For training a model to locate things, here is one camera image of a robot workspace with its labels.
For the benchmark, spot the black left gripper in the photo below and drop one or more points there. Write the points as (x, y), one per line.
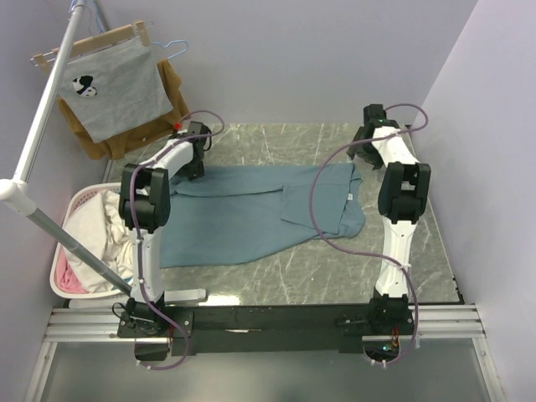
(195, 172)

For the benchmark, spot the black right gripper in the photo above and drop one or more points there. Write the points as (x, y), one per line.
(374, 158)

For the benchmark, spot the blue t shirt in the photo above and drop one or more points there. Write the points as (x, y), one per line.
(239, 214)

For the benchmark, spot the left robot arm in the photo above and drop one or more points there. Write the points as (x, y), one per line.
(145, 207)

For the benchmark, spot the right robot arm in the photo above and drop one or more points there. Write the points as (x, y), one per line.
(402, 201)

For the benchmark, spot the brown hanging shirt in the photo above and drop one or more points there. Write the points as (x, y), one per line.
(118, 146)

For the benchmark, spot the grey panda t shirt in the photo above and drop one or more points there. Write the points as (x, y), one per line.
(115, 89)

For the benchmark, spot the white perforated laundry basket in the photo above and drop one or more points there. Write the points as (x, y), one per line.
(80, 198)

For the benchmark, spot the wooden clip hanger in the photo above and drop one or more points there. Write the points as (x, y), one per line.
(136, 30)

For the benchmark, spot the black mounting beam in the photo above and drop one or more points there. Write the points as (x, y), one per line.
(289, 328)

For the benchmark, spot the pink garment in basket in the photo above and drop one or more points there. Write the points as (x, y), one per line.
(65, 278)

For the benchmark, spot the white clothes rack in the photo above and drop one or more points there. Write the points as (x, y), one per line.
(14, 190)

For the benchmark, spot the aluminium rail frame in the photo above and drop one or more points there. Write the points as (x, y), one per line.
(95, 325)

